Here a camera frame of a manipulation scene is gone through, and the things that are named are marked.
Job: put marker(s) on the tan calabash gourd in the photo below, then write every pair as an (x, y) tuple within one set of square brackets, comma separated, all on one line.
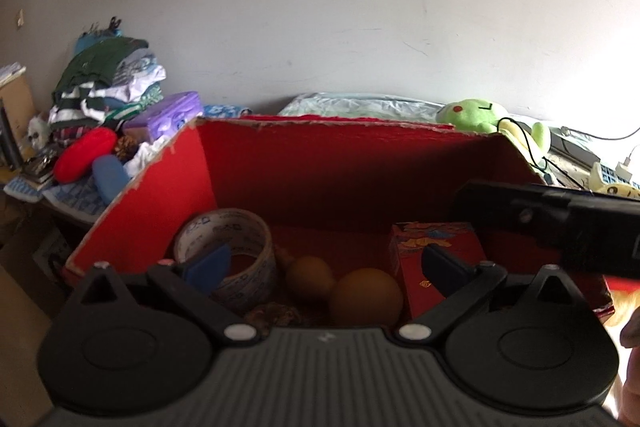
[(348, 288)]

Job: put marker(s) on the small pine cone on towel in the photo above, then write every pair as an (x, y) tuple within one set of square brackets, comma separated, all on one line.
[(126, 148)]

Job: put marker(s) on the brown pine cone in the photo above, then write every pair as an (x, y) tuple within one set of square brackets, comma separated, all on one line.
[(267, 316)]

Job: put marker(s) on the green bed sheet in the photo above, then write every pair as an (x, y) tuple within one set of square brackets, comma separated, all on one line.
[(362, 105)]

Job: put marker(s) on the pile of folded clothes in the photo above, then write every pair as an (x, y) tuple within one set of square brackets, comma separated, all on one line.
[(110, 79)]

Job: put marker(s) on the large red cardboard box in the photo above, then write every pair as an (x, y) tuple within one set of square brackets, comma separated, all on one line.
[(329, 187)]

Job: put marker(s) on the green frog plush toy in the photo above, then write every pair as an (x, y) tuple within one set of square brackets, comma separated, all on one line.
[(481, 116)]

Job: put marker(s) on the brown cardboard box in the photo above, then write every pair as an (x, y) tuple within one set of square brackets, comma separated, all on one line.
[(17, 109)]

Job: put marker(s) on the clear packing tape roll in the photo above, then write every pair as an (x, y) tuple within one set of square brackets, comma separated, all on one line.
[(227, 254)]

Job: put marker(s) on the white skull figurine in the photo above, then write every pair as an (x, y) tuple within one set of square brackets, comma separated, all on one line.
[(38, 133)]

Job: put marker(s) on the blue oval case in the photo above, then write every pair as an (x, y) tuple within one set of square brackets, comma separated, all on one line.
[(110, 177)]

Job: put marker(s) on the red patterned gift box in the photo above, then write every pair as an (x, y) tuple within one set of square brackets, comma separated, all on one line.
[(407, 241)]

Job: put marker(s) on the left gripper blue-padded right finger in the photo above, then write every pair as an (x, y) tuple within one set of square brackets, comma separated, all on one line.
[(464, 288)]

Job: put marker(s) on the blue checkered towel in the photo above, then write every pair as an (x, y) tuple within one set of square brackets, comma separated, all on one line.
[(82, 200)]

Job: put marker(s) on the purple tissue pack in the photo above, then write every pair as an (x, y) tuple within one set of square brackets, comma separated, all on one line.
[(165, 118)]

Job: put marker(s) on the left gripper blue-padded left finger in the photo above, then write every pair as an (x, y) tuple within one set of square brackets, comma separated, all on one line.
[(222, 327)]

